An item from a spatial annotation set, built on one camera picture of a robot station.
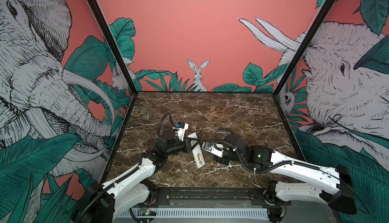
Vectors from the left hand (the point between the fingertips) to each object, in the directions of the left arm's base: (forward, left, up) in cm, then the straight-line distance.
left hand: (199, 140), depth 75 cm
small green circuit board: (-27, +27, -17) cm, 42 cm away
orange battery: (-7, +1, -7) cm, 9 cm away
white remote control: (-5, +1, -3) cm, 6 cm away
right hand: (-5, -5, +2) cm, 7 cm away
